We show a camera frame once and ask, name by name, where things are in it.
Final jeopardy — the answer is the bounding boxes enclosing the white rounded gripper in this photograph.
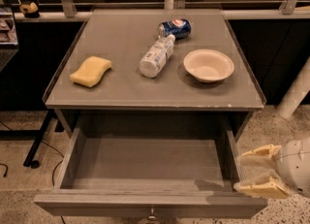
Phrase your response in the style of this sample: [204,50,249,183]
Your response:
[233,139,310,199]

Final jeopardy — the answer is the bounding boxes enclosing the grey top drawer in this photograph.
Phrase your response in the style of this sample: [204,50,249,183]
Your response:
[35,128,267,218]

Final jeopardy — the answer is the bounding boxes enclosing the metal top drawer knob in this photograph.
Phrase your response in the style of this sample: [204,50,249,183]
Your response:
[147,208,157,221]

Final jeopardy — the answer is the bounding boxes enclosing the grey drawer cabinet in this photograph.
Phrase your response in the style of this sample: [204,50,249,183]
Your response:
[46,9,265,132]

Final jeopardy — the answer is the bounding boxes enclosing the white paper bowl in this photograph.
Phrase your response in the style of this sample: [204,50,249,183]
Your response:
[183,49,234,83]

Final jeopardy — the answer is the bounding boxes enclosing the clear plastic water bottle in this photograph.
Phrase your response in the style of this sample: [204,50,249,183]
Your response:
[139,35,175,78]

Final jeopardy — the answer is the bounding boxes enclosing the blue soda can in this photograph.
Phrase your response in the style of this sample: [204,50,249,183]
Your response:
[158,18,191,40]

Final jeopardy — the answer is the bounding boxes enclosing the yellow sponge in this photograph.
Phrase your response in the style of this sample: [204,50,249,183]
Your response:
[70,56,111,87]

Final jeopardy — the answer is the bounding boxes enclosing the black desk leg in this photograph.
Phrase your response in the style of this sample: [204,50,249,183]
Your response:
[23,110,53,169]

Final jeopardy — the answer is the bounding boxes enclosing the yellow black tape dispenser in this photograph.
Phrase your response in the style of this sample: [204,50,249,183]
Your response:
[19,2,40,17]

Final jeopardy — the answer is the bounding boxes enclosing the laptop on left desk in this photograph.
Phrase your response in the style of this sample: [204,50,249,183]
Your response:
[0,5,19,72]

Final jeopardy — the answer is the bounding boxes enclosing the black floor cable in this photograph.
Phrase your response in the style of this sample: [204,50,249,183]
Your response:
[0,120,67,224]

